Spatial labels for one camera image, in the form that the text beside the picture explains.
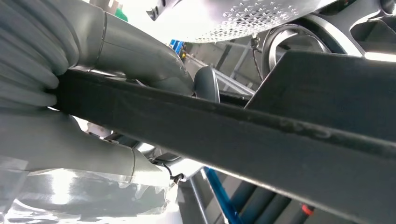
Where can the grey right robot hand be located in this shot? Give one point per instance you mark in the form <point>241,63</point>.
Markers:
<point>77,154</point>

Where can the blue metal shelf rack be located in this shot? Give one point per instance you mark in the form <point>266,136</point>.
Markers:
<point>222,201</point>

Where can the white car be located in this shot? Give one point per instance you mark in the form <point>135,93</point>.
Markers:
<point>247,18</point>

